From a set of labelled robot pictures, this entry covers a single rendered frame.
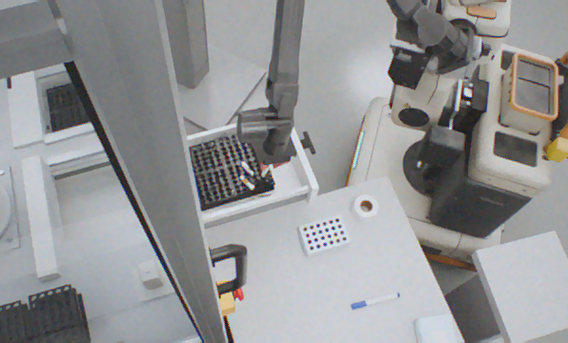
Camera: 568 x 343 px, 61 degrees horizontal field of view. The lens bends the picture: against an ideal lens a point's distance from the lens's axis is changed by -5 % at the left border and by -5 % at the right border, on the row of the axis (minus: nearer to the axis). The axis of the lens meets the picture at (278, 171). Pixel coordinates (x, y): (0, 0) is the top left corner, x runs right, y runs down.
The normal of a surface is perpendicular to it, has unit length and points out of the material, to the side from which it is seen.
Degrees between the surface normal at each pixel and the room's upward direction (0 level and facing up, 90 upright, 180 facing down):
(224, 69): 3
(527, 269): 0
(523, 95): 0
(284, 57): 47
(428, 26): 53
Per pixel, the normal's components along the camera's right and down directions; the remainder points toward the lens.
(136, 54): 0.33, 0.85
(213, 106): 0.10, -0.43
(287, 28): 0.24, 0.40
